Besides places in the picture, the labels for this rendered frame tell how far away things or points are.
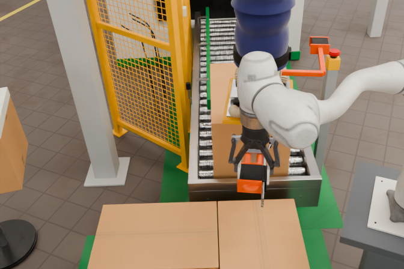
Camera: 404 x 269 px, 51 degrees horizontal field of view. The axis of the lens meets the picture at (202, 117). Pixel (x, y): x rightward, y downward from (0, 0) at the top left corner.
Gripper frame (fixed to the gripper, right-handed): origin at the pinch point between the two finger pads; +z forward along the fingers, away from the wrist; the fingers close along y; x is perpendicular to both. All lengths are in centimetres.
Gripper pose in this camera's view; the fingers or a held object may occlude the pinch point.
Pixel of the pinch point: (253, 174)
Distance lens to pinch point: 134.0
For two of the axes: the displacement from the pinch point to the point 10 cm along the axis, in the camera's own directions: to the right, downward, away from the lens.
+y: -9.9, -0.6, 1.6
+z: 0.5, 8.1, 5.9
